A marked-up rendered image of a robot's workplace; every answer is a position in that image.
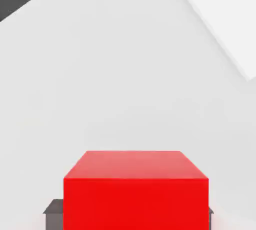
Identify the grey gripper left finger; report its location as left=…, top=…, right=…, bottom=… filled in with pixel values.
left=42, top=199, right=64, bottom=230

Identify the small red cube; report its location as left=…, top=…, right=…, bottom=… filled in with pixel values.
left=63, top=150, right=209, bottom=230

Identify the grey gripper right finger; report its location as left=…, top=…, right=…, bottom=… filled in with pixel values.
left=208, top=207, right=215, bottom=230

